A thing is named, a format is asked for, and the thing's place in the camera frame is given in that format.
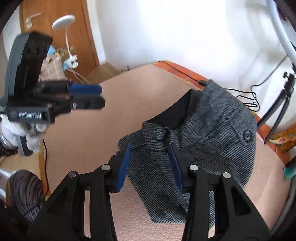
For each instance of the black small tripod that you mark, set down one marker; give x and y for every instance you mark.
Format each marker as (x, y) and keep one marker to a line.
(284, 97)

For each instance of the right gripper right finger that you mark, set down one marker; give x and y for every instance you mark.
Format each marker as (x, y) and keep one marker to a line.
(218, 209)

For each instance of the white clip desk lamp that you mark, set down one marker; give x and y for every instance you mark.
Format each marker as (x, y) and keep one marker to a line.
(63, 23)

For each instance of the orange patterned scarf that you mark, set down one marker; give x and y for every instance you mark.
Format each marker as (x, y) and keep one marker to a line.
(284, 141)

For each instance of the dark striped shoe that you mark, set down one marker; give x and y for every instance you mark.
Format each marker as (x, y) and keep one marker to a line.
(26, 194)

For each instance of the grey tweed shorts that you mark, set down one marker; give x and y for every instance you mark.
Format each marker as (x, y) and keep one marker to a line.
(211, 128)

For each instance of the white ring light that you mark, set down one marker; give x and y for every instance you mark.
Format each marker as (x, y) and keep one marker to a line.
(283, 30)

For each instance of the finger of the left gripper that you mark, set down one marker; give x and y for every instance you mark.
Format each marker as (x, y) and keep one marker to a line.
(84, 89)
(87, 102)

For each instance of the left gloved hand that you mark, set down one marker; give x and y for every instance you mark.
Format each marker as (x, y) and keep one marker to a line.
(20, 136)

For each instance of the checked beige cloth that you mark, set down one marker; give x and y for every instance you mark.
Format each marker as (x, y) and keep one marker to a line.
(52, 69)

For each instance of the wooden door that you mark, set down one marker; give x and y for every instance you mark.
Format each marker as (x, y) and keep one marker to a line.
(39, 16)

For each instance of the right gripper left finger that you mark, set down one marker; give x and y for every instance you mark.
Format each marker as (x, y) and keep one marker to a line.
(80, 207)

